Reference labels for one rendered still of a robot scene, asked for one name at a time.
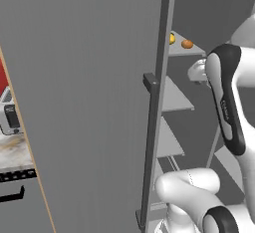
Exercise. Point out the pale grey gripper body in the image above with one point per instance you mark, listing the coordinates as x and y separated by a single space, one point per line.
198 72

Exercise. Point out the grey freezer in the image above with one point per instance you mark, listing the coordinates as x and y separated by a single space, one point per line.
196 8

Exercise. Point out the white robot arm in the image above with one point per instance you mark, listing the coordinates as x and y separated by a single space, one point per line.
196 190

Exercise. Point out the grey oven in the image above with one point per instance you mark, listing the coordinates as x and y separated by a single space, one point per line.
20 213

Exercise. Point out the yellow lemon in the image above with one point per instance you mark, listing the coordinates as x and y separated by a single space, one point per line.
172 39

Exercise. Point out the white and black toaster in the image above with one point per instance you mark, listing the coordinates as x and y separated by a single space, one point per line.
10 114

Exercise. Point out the grey freezer shelf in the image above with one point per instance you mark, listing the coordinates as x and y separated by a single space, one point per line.
176 101
169 144
186 51

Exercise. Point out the grey freezer door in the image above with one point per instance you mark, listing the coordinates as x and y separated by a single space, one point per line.
86 87

